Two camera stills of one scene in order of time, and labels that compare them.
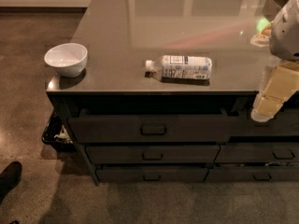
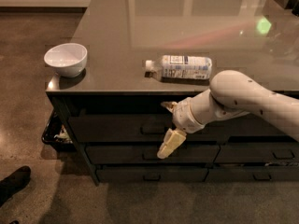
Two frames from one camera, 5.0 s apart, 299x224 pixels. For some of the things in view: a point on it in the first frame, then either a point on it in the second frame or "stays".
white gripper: x=286 y=35 -> x=184 y=117
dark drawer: x=249 y=174 stays
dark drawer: x=150 y=175 stays
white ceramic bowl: x=68 y=60 stays
